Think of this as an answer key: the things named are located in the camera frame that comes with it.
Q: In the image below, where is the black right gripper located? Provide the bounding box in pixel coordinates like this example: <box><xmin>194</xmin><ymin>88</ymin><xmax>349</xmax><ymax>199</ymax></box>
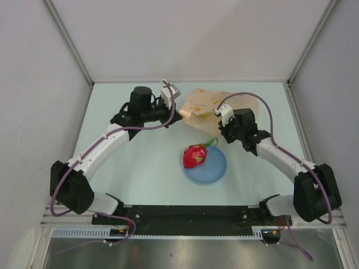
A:
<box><xmin>219</xmin><ymin>114</ymin><xmax>245</xmax><ymax>143</ymax></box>

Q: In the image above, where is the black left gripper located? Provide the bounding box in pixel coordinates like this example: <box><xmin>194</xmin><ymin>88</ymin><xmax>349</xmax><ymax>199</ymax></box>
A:
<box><xmin>141</xmin><ymin>96</ymin><xmax>182</xmax><ymax>128</ymax></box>

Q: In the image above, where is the translucent orange plastic bag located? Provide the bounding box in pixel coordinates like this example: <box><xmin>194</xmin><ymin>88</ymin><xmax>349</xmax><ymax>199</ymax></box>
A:
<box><xmin>179</xmin><ymin>88</ymin><xmax>259</xmax><ymax>136</ymax></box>

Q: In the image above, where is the red fake dragon fruit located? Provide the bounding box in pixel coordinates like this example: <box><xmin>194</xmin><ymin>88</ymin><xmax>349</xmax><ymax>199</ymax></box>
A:
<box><xmin>182</xmin><ymin>137</ymin><xmax>218</xmax><ymax>169</ymax></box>

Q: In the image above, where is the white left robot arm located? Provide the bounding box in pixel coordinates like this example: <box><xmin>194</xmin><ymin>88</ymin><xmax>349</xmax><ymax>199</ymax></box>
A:
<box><xmin>50</xmin><ymin>80</ymin><xmax>182</xmax><ymax>224</ymax></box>

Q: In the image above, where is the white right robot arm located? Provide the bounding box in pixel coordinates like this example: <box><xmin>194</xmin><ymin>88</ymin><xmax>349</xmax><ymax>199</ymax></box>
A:
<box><xmin>215</xmin><ymin>105</ymin><xmax>342</xmax><ymax>225</ymax></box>

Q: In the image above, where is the blue plate with bear print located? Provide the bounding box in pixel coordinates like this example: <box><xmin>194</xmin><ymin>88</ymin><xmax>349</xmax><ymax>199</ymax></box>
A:
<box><xmin>183</xmin><ymin>146</ymin><xmax>227</xmax><ymax>185</ymax></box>

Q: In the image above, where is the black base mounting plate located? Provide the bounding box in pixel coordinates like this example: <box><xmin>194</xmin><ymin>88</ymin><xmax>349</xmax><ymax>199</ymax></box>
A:
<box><xmin>92</xmin><ymin>206</ymin><xmax>292</xmax><ymax>236</ymax></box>

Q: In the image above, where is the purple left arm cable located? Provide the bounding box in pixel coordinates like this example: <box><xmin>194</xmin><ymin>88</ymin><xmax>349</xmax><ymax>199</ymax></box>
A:
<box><xmin>50</xmin><ymin>80</ymin><xmax>177</xmax><ymax>253</ymax></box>

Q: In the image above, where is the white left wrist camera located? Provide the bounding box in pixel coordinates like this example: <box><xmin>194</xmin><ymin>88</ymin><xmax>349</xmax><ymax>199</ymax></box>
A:
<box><xmin>160</xmin><ymin>80</ymin><xmax>181</xmax><ymax>109</ymax></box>

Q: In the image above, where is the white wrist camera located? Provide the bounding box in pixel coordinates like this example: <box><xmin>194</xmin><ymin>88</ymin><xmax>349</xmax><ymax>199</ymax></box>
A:
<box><xmin>160</xmin><ymin>80</ymin><xmax>181</xmax><ymax>109</ymax></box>
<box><xmin>214</xmin><ymin>104</ymin><xmax>234</xmax><ymax>127</ymax></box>

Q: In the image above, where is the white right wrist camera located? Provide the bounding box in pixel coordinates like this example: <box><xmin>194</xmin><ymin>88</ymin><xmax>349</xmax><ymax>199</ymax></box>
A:
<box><xmin>214</xmin><ymin>104</ymin><xmax>234</xmax><ymax>127</ymax></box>

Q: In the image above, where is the white slotted cable duct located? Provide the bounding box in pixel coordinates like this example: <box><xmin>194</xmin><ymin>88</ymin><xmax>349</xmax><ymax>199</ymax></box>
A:
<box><xmin>52</xmin><ymin>225</ymin><xmax>281</xmax><ymax>240</ymax></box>

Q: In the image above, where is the aluminium frame rail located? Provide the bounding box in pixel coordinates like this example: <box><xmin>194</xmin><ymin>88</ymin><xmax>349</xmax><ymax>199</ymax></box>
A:
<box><xmin>40</xmin><ymin>204</ymin><xmax>347</xmax><ymax>228</ymax></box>

